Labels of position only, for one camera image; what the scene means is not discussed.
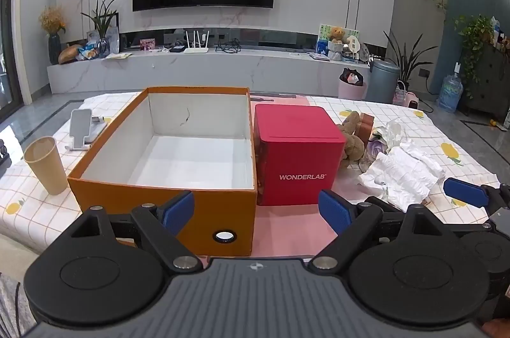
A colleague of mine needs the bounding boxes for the teddy bear bouquet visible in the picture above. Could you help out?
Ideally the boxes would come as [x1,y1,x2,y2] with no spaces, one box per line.
[327,26,346,62]

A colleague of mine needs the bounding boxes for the grey trash can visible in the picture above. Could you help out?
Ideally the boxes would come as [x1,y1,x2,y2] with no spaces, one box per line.
[364,58,401,104]

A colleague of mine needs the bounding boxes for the orange cardboard box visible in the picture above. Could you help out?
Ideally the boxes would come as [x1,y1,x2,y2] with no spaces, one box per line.
[67,85,258,257]

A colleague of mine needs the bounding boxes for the white router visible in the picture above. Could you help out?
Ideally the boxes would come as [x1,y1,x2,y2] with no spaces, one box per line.
[183,30,211,54]

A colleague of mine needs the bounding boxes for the pink waste bin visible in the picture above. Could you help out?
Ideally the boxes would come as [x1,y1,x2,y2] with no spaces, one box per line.
[338,68,368,100]

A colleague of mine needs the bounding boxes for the brown plush toy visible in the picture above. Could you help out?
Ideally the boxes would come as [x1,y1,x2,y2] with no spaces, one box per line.
[337,110,365,168]

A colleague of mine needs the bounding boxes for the blue water bottle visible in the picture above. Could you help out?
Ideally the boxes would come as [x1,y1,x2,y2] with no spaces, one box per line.
[437,62,465,113]

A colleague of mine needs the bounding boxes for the blue and white snack bags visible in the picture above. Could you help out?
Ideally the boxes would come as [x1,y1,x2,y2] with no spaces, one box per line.
[77,31,120,61]

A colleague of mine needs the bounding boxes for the long-leaf floor plant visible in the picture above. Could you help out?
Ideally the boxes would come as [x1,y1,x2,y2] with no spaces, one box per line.
[382,29,439,92]

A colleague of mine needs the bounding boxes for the beige cup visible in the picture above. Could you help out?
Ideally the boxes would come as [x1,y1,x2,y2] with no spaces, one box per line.
[23,136,70,196]

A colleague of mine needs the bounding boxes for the green plant in glass vase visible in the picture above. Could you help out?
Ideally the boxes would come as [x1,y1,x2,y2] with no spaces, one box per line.
[81,0,124,58]

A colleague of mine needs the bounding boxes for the red box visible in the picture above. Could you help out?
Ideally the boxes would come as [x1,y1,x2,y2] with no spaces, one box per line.
[253,103,346,206]

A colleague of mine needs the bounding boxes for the dark cabinet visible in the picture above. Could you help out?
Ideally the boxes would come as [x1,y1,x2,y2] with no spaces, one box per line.
[464,39,510,119]

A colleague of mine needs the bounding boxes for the dark vase with yellow flowers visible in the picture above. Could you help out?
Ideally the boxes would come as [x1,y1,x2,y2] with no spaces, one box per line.
[39,5,66,65]

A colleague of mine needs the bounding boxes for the brown bread loaf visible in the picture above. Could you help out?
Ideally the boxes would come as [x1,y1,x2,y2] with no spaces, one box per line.
[58,44,85,65]

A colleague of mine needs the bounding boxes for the grey phone stand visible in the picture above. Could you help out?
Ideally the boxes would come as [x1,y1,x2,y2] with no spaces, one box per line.
[65,109,108,152]

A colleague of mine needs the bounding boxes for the white marble television cabinet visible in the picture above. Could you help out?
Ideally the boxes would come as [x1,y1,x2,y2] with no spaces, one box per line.
[47,28,389,96]

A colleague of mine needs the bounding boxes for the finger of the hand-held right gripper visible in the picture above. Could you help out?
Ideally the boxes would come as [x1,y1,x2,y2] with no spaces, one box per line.
[365,196,404,215]
[443,177,510,213]

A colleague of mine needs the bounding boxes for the white cloth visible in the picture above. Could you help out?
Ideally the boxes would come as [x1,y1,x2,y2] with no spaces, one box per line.
[357,141,446,209]

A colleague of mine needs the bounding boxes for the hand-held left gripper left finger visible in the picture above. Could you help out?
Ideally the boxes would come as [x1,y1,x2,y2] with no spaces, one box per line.
[74,190,204,271]

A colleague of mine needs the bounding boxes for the glass balcony door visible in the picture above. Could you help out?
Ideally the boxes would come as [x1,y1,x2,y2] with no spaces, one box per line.
[0,0,22,111]

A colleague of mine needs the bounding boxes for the black cables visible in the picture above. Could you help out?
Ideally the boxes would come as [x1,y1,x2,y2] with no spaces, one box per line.
[215,39,242,54]

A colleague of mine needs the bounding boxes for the clear plastic bag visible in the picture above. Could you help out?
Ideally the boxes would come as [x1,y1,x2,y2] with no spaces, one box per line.
[367,118,404,163]

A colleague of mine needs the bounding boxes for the pink heater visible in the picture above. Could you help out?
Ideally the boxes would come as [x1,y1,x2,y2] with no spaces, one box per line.
[392,81,419,110]

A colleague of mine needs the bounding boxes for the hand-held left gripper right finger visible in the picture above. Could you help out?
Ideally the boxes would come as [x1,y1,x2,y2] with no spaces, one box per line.
[309,189,443,271]

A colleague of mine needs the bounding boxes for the trailing green cabinet plant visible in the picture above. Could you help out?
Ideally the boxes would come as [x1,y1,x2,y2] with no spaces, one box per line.
[454,15,497,100]

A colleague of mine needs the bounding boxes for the grey patterned cloth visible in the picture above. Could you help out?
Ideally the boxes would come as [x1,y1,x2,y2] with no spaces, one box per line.
[0,272,33,338]

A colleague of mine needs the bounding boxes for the printed green picture board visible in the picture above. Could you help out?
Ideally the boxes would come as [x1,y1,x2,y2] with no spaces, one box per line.
[317,23,361,58]

